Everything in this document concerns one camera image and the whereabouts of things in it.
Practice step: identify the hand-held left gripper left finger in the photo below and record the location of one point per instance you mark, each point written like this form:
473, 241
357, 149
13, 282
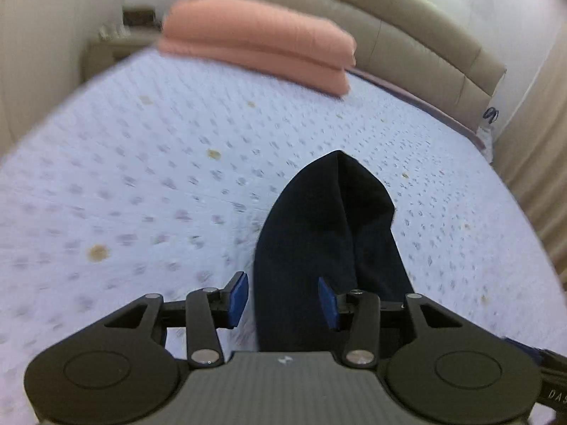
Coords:
238, 297

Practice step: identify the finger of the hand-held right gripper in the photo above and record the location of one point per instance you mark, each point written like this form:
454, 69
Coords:
525, 349

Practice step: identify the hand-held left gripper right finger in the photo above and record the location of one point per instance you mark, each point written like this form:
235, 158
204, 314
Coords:
328, 304

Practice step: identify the dark navy garment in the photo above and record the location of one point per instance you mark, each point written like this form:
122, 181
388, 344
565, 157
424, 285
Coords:
323, 230

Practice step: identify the bed with floral bedspread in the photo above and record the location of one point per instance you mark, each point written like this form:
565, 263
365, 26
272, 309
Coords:
146, 164

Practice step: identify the beige curtain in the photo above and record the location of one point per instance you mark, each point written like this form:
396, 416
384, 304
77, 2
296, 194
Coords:
538, 155

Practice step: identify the purple bed sheet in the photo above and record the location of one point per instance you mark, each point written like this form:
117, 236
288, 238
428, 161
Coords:
425, 106

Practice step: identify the pink folded blanket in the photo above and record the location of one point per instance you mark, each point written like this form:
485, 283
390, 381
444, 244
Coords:
261, 40

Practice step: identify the beige padded headboard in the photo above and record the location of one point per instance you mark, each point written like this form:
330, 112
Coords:
412, 48

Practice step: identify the beige nightstand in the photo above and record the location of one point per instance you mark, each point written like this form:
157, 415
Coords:
108, 51

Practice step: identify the dark patterned pouch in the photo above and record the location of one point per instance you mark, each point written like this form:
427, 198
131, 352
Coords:
138, 17

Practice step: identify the white wardrobe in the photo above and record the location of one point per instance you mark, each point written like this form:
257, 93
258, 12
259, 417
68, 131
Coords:
40, 66

